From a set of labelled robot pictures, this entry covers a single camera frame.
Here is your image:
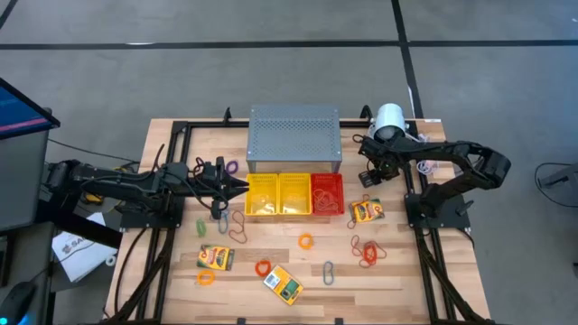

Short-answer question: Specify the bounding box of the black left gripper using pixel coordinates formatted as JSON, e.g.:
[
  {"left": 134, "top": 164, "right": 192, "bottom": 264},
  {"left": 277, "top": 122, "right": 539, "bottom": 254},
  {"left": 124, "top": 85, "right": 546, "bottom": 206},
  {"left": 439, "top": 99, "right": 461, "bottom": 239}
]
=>
[{"left": 192, "top": 156, "right": 250, "bottom": 220}]

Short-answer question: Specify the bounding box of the yellow crayon box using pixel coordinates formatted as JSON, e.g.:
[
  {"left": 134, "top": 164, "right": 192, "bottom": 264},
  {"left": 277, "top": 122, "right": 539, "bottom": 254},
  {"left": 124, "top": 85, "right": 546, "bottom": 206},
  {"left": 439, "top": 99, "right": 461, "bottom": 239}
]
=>
[
  {"left": 348, "top": 198, "right": 386, "bottom": 224},
  {"left": 263, "top": 265, "right": 304, "bottom": 307},
  {"left": 196, "top": 245, "right": 236, "bottom": 272}
]

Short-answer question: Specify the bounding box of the grey operator desk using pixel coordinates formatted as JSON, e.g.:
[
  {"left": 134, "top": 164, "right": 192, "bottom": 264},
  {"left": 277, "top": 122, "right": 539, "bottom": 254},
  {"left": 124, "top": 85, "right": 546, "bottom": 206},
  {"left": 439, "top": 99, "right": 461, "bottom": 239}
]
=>
[{"left": 0, "top": 127, "right": 56, "bottom": 325}]

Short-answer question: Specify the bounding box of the yellow plastic basket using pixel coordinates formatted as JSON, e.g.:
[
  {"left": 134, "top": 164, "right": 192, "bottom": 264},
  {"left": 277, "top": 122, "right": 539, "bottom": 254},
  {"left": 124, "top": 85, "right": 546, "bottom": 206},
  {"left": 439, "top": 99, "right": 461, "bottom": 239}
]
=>
[
  {"left": 278, "top": 172, "right": 313, "bottom": 216},
  {"left": 244, "top": 172, "right": 280, "bottom": 217}
]

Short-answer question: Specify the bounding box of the dark red rubber band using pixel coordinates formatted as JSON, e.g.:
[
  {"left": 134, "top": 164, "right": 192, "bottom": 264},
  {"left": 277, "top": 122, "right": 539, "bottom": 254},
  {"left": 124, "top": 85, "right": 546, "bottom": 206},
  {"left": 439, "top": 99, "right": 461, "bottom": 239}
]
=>
[
  {"left": 346, "top": 194, "right": 372, "bottom": 230},
  {"left": 228, "top": 209, "right": 248, "bottom": 245}
]

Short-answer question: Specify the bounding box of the red plastic basket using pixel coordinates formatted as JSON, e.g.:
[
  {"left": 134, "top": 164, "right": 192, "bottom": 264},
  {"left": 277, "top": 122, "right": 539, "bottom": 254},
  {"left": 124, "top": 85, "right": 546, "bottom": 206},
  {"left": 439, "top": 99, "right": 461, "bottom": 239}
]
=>
[{"left": 311, "top": 172, "right": 346, "bottom": 217}]

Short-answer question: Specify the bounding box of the thin brown rubber band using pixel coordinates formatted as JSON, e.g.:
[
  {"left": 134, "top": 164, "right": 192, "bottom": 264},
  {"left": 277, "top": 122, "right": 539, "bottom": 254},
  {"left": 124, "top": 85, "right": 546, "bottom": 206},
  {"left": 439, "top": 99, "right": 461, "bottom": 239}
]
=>
[
  {"left": 350, "top": 234, "right": 388, "bottom": 269},
  {"left": 312, "top": 188, "right": 343, "bottom": 214}
]

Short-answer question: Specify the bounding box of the grey perforated metal shelf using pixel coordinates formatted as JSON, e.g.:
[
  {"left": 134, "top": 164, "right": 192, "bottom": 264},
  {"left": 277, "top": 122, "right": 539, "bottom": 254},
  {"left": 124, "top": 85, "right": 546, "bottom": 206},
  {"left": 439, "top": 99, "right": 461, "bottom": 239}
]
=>
[{"left": 246, "top": 104, "right": 343, "bottom": 174}]

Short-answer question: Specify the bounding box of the white printed booklet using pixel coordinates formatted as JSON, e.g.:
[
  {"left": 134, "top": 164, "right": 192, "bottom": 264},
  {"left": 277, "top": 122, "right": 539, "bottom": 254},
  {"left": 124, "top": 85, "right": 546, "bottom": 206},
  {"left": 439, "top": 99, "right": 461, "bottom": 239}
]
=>
[{"left": 51, "top": 211, "right": 119, "bottom": 283}]

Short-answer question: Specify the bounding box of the grey chair base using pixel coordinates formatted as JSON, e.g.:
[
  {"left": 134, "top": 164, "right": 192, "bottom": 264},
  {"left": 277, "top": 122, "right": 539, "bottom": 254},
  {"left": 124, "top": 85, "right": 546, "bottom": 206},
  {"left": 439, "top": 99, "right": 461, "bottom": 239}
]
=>
[{"left": 537, "top": 162, "right": 578, "bottom": 193}]

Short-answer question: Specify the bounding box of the black computer monitor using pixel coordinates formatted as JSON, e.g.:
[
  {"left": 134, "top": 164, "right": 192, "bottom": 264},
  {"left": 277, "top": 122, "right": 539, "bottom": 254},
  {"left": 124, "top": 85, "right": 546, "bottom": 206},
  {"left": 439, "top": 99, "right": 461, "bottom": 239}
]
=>
[{"left": 0, "top": 77, "right": 61, "bottom": 136}]

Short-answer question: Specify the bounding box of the black computer mouse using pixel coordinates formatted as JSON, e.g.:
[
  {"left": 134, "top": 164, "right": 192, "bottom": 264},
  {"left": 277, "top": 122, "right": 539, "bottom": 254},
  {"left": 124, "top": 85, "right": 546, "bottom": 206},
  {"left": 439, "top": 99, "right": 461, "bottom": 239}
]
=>
[{"left": 0, "top": 280, "right": 38, "bottom": 325}]

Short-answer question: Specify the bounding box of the white lamp cable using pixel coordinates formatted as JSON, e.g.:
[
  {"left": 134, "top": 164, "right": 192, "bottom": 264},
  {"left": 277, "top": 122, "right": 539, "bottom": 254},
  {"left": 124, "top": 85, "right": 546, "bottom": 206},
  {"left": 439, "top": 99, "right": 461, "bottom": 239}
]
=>
[{"left": 414, "top": 132, "right": 443, "bottom": 177}]

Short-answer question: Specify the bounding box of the black aluminium rig frame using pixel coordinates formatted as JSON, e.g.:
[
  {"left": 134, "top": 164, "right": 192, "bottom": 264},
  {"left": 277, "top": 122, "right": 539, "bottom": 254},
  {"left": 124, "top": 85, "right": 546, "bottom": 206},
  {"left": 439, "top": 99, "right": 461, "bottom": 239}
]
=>
[{"left": 106, "top": 107, "right": 498, "bottom": 325}]

